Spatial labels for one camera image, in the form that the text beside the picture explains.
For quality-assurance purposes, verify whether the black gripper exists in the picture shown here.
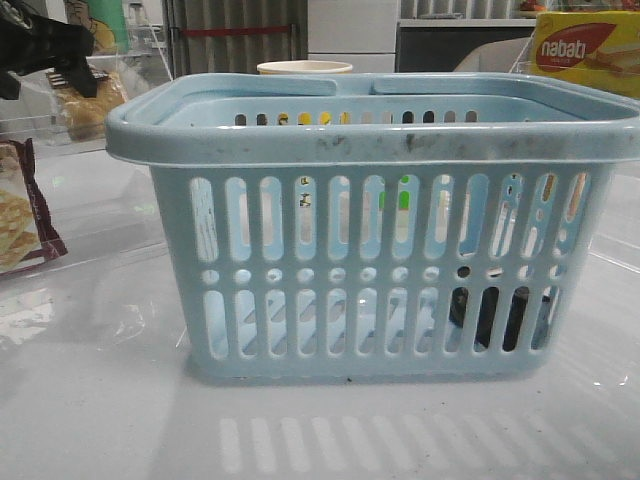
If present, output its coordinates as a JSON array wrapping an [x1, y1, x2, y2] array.
[[1, 1, 98, 99]]

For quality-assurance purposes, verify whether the light blue plastic basket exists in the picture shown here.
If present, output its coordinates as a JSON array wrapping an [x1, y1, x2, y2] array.
[[105, 73, 639, 379]]

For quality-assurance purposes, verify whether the yellow bread slice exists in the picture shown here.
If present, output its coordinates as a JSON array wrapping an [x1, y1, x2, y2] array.
[[46, 67, 128, 141]]

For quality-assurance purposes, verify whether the red biscuit snack packet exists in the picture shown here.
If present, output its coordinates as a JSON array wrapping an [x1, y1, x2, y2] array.
[[1, 139, 68, 276]]

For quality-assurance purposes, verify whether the grey cabinet with counter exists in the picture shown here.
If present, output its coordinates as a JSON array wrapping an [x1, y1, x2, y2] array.
[[395, 19, 535, 73]]

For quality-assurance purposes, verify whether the yellow nabati wafer box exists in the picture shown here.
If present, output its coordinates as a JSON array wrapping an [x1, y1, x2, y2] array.
[[529, 11, 639, 99]]

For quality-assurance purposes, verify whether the clear acrylic display shelf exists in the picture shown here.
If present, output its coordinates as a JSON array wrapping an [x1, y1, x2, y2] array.
[[0, 24, 176, 351]]

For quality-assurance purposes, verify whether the yellow popcorn paper cup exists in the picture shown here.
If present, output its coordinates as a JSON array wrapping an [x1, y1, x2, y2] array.
[[256, 60, 354, 211]]

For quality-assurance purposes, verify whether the green cartoon snack can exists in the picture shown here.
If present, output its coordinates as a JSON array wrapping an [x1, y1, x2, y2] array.
[[64, 0, 129, 55]]

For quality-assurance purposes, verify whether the beige chair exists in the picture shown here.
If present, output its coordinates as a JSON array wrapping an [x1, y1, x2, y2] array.
[[454, 37, 530, 73]]

